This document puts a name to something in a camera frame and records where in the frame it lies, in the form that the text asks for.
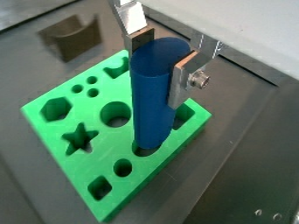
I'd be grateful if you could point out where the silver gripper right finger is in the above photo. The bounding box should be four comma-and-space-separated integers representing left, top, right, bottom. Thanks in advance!
168, 31, 223, 109

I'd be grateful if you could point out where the blue oval cylinder peg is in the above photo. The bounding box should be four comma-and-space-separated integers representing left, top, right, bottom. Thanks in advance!
129, 37, 191, 150

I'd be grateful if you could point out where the black curved holder bracket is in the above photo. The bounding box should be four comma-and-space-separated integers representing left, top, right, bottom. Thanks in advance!
37, 15, 101, 62

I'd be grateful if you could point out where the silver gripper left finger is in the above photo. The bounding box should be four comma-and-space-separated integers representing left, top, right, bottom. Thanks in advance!
107, 0, 156, 60

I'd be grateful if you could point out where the green foam shape board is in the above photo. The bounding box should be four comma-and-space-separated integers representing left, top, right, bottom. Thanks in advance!
21, 50, 211, 222

